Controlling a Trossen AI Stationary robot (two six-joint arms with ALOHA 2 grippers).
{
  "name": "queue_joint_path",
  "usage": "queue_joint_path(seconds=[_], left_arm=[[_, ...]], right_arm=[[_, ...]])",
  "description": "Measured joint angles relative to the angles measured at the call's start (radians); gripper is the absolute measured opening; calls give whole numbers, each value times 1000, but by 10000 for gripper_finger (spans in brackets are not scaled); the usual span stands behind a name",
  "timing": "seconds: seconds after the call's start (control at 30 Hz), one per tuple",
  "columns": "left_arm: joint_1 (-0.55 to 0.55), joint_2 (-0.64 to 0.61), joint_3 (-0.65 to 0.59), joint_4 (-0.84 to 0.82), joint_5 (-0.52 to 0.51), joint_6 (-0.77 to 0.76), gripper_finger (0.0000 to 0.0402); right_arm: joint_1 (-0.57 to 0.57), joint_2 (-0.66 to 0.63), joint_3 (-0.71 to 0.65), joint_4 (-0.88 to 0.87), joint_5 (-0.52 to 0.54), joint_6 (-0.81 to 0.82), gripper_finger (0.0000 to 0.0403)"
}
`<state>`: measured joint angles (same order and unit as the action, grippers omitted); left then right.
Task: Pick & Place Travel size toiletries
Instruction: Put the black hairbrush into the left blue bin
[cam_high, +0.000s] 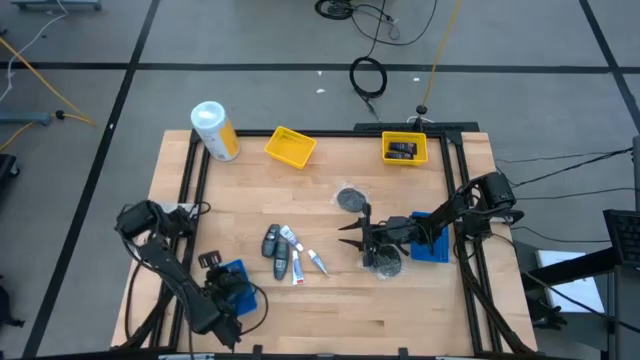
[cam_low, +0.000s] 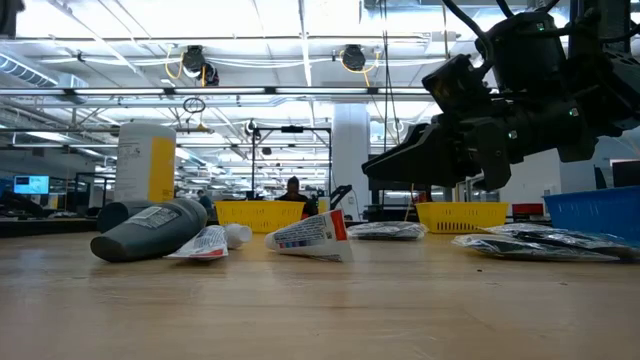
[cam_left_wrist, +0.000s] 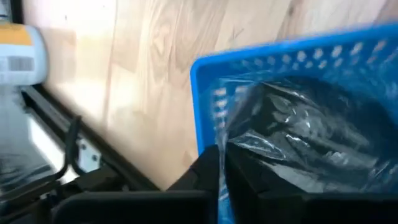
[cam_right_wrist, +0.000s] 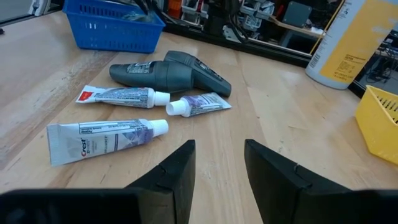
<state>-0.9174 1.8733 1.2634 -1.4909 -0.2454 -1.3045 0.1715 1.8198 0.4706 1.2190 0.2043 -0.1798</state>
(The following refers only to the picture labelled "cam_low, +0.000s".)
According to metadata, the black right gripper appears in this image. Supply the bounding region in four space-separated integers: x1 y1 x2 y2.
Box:
361 98 600 193

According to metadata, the white red toothpaste tube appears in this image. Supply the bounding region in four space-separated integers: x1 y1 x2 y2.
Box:
165 223 254 262
263 208 355 264

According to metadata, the grey deodorant bottle with label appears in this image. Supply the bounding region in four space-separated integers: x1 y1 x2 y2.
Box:
89 198 209 264

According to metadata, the white building pillar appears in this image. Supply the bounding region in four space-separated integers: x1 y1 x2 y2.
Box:
331 103 372 221

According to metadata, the yellow slotted plastic basket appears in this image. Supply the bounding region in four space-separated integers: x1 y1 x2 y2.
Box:
415 201 511 235
214 200 307 234

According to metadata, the red box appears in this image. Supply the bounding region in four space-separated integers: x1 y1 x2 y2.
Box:
512 203 545 218

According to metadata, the long ceiling light strip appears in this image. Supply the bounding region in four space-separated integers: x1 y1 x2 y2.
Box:
0 87 437 97

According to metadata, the blue slotted plastic basket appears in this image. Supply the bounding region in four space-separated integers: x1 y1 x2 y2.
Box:
542 185 640 242

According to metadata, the dark computer monitor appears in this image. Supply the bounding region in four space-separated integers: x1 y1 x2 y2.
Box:
610 159 640 189

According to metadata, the white and yellow bottle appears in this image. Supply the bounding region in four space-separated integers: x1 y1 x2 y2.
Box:
114 122 178 204

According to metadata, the blue lit computer monitor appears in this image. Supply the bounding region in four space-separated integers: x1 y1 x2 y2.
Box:
13 175 51 196

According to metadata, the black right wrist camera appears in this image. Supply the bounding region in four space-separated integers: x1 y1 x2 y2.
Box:
421 53 497 117

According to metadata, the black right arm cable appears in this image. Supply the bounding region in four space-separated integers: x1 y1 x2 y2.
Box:
441 0 495 62

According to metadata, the black metal frame rig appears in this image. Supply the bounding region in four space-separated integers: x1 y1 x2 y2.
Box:
251 126 333 201

